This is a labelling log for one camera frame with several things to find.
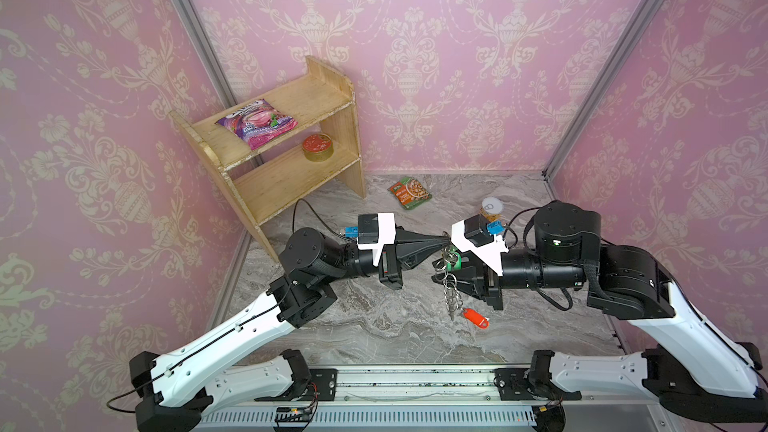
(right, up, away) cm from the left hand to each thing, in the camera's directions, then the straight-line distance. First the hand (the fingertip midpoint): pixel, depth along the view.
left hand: (445, 247), depth 43 cm
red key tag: (+7, -14, +10) cm, 19 cm away
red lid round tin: (-31, +24, +52) cm, 65 cm away
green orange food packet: (0, +10, +70) cm, 71 cm away
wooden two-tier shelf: (-48, +13, +49) cm, 69 cm away
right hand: (0, -4, +5) cm, 7 cm away
